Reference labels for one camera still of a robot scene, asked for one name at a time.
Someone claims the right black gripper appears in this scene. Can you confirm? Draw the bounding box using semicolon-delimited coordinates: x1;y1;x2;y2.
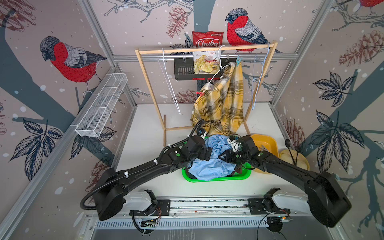
217;150;250;164

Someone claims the green plastic mesh basket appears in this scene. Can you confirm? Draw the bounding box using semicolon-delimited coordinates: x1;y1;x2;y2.
181;136;252;183

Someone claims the light blue shirt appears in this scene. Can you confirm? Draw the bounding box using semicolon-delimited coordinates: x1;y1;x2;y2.
188;135;236;181

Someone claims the yellow plaid shirt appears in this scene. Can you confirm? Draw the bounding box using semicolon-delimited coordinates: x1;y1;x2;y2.
191;63;244;136

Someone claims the red clothespin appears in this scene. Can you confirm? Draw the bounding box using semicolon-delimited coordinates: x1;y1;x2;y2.
196;92;205;98

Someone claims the white hanger of yellow shirt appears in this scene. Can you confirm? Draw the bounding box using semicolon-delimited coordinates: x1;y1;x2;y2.
209;45;231;83

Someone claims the teal clothespin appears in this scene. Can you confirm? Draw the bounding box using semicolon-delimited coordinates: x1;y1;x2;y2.
236;56;242;66

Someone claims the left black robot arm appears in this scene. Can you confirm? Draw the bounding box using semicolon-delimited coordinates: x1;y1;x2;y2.
80;120;212;221

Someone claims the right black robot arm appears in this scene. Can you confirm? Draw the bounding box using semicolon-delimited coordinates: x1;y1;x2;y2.
225;135;352;228

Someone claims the yellow plastic tray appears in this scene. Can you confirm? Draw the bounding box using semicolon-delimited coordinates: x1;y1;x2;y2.
251;134;279;157

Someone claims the black spoon in bowl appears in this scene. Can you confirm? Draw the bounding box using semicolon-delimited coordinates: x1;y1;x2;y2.
285;139;298;166

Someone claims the yellow round bowl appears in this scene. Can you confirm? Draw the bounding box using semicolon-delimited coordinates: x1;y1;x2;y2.
280;149;310;170

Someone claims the red Chuba chips bag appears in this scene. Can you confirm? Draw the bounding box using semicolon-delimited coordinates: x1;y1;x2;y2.
191;30;225;75

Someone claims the wooden clothes rack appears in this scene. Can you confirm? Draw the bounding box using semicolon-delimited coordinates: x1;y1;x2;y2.
134;41;279;148

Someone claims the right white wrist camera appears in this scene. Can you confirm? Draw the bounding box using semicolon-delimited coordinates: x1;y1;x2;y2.
228;136;242;152

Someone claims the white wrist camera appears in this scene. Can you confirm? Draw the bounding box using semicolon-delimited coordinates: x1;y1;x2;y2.
228;136;242;152
197;128;208;139

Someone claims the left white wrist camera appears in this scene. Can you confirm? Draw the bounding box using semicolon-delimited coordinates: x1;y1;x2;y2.
197;128;208;139

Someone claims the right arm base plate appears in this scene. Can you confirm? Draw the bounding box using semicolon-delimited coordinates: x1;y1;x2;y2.
245;199;291;215

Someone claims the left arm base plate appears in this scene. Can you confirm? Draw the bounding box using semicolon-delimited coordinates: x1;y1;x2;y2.
129;200;171;217

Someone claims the black wall bracket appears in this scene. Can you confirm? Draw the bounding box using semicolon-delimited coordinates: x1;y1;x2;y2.
173;57;238;82

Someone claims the white wire mesh basket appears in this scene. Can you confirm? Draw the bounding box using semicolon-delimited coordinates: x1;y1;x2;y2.
75;73;128;138

